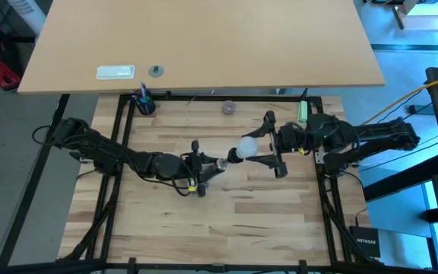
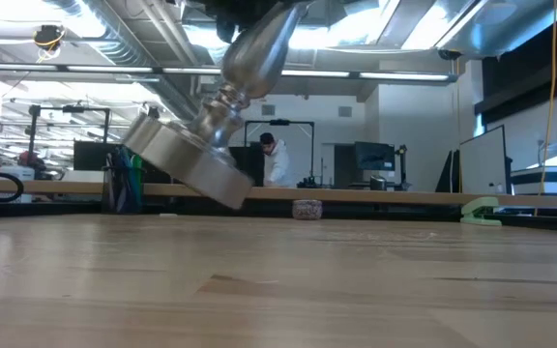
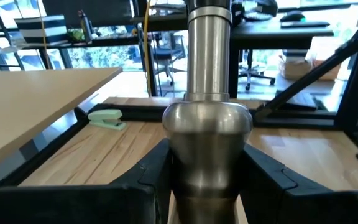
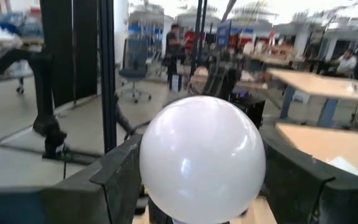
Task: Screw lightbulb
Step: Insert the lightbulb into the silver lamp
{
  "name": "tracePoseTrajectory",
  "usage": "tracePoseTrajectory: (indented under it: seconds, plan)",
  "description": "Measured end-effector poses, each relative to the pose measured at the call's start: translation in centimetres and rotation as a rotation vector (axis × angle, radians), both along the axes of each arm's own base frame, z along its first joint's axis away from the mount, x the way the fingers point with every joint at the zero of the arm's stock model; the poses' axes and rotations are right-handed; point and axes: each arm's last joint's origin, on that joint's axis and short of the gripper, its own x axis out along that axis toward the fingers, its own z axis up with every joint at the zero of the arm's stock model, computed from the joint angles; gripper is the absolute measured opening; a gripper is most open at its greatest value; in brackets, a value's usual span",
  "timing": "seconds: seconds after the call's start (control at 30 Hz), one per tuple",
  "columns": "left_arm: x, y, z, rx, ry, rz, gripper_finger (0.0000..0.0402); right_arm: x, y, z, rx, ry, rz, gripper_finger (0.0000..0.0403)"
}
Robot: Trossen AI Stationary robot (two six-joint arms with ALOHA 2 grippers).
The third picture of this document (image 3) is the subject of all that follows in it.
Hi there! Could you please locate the black computer mouse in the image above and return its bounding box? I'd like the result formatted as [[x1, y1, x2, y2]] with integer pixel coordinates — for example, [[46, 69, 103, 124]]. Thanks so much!
[[280, 10, 306, 22]]

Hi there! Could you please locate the thin yellow cord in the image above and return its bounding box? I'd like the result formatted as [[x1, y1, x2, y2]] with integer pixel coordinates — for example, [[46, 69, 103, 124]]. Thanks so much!
[[37, 0, 48, 70]]

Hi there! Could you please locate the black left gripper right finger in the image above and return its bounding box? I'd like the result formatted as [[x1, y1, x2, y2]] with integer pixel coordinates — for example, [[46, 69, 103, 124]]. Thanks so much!
[[239, 142, 358, 224]]

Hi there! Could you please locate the mint green stapler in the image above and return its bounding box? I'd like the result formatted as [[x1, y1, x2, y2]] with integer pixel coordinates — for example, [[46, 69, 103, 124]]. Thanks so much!
[[87, 108, 127, 131]]

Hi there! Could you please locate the black office chair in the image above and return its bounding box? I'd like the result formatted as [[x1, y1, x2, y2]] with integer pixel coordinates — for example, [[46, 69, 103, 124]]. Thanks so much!
[[238, 49, 277, 91], [152, 32, 188, 87]]

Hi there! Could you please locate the black white striped box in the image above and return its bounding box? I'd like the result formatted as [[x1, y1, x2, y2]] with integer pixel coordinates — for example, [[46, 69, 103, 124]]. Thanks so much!
[[13, 14, 68, 47]]

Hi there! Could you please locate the black aluminium table frame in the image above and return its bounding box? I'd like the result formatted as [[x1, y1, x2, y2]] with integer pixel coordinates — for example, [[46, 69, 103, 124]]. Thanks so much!
[[0, 0, 358, 189]]

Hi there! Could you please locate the black office desk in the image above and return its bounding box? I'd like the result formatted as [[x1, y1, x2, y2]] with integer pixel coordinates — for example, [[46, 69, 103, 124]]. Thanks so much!
[[131, 12, 335, 99]]

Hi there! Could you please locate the black shelf table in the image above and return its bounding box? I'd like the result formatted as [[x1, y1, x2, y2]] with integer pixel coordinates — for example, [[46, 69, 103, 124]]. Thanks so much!
[[0, 32, 144, 71]]

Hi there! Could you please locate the tan wooden desk top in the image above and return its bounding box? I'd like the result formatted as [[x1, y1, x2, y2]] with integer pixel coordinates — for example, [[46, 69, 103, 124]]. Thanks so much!
[[0, 66, 124, 175]]

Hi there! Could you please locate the thick yellow cable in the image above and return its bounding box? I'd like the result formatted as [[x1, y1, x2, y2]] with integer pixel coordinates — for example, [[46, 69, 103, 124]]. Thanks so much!
[[142, 0, 154, 98]]

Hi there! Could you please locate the dark drinking bottle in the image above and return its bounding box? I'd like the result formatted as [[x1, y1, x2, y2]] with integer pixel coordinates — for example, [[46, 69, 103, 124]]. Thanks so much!
[[77, 9, 93, 44]]

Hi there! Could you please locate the green leafy object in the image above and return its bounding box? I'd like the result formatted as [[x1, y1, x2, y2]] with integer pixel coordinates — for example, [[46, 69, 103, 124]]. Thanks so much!
[[66, 28, 85, 43]]

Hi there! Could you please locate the silver metal lamp base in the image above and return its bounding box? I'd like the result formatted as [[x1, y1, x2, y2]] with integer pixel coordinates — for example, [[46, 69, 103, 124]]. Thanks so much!
[[162, 0, 254, 224]]

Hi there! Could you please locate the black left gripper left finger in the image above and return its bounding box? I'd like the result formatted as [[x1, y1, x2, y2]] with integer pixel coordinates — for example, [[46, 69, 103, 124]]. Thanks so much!
[[0, 138, 173, 224]]

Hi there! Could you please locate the brown cardboard box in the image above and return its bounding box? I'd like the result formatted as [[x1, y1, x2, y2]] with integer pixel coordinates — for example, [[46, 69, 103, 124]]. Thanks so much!
[[278, 57, 342, 82]]

